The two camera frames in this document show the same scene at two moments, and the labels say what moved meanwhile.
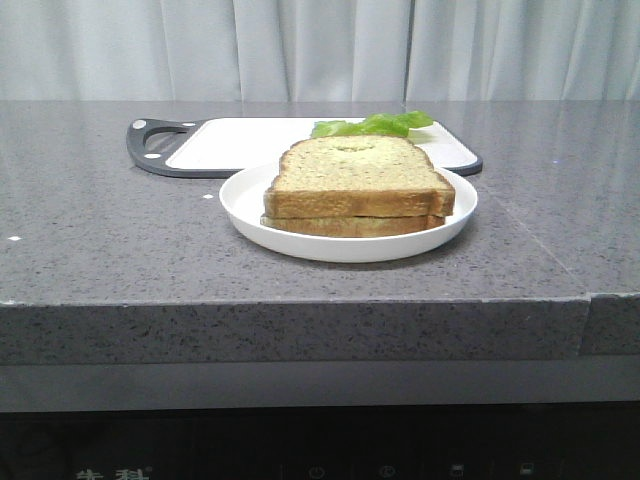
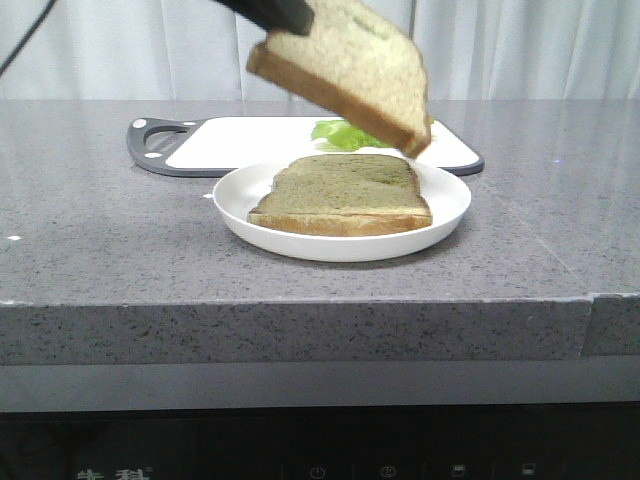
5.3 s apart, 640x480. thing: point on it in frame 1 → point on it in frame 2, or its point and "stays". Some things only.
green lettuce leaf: x=392 y=124 → x=339 y=135
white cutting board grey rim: x=218 y=147 stays
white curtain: x=319 y=50 stays
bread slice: x=357 y=176 → x=359 y=64
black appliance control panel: x=499 y=442 stays
